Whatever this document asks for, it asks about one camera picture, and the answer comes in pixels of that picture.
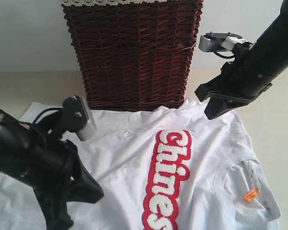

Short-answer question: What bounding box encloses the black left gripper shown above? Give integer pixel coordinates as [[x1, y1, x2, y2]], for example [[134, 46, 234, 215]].
[[25, 115, 104, 230]]

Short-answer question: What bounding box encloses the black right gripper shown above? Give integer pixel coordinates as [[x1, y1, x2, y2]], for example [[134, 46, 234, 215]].
[[194, 42, 273, 120]]

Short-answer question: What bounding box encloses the white t-shirt with red lettering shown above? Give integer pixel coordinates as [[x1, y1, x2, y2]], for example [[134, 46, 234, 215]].
[[0, 95, 283, 230]]

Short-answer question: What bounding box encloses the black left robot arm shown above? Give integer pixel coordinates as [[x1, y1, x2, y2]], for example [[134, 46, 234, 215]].
[[0, 95, 104, 230]]

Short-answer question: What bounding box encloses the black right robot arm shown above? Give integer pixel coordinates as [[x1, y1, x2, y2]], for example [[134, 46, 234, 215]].
[[195, 0, 288, 120]]

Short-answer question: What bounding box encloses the dark red wicker basket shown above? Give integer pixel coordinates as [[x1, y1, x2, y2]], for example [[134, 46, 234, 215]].
[[61, 0, 203, 112]]

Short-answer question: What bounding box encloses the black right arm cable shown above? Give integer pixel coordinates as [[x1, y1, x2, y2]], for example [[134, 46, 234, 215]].
[[213, 49, 236, 59]]

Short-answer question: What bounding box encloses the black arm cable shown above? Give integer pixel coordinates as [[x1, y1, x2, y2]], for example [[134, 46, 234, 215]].
[[213, 49, 236, 59], [19, 107, 63, 130]]

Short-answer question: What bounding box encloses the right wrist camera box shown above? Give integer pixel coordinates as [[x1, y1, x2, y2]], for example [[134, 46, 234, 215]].
[[198, 32, 252, 53]]

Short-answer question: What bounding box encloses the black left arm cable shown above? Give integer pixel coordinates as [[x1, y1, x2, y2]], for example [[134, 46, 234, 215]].
[[19, 107, 63, 130]]

